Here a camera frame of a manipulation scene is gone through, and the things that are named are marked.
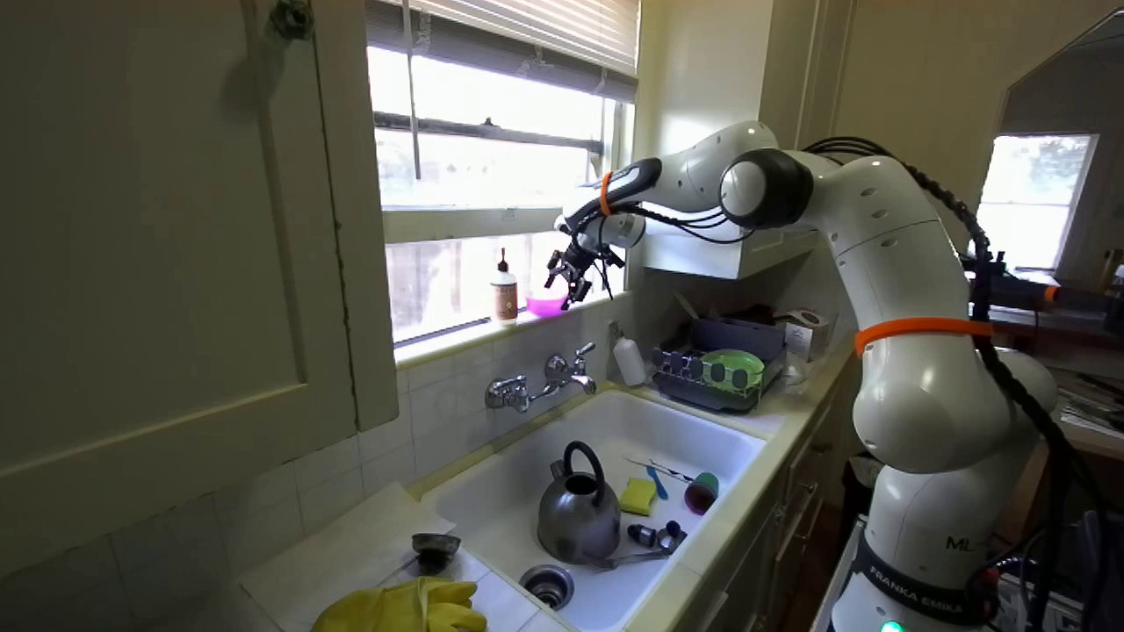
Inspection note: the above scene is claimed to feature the round dish scrubber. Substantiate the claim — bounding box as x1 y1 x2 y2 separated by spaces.
681 467 722 518

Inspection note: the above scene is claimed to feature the dark cabinet knob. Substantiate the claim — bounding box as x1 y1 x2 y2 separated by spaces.
266 0 316 42

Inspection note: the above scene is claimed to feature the window blind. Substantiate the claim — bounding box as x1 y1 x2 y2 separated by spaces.
364 0 648 104

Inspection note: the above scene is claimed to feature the lime green plastic plate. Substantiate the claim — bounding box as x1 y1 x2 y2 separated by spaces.
699 346 769 396

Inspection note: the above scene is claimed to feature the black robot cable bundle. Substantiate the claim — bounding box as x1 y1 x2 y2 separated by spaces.
806 133 1105 632

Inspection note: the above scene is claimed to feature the small side window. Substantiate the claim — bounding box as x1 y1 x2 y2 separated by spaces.
978 131 1104 272

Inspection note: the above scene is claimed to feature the chrome wall faucet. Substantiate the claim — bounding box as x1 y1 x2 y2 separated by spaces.
481 336 601 416

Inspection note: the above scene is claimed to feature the white printed box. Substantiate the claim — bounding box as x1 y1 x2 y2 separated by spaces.
780 308 835 366

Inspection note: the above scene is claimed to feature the steel kettle black handle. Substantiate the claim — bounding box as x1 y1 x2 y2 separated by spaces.
534 440 625 571

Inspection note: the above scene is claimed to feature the lower kitchen cabinet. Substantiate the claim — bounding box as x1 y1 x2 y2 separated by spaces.
689 388 872 632

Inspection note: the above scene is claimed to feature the white kitchen sink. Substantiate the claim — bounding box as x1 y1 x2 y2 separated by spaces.
418 387 769 632

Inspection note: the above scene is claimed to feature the yellow sponge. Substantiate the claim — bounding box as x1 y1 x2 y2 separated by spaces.
616 469 660 518

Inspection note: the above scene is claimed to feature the amber pump soap bottle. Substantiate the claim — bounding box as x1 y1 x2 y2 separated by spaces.
488 244 523 326

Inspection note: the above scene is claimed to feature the large orange strap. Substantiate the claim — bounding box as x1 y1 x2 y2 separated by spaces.
849 311 998 359

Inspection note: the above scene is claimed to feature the cream window frame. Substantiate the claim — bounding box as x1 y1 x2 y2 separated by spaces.
362 0 643 366

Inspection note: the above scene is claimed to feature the cluttered desk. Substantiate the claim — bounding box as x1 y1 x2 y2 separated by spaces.
994 260 1124 467

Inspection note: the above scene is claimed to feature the blue dish brush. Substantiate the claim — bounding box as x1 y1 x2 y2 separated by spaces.
639 460 673 504

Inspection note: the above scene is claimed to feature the white pump bottle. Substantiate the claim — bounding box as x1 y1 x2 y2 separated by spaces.
609 319 651 388

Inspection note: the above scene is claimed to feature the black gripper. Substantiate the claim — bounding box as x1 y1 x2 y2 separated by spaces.
543 227 628 316

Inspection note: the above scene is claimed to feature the cream wall cabinet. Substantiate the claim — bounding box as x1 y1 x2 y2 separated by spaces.
0 0 400 578

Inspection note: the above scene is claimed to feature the metal sink drain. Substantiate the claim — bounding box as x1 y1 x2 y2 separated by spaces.
518 563 581 609

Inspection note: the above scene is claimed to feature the yellow rubber glove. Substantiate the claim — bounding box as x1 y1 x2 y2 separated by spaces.
309 571 488 632

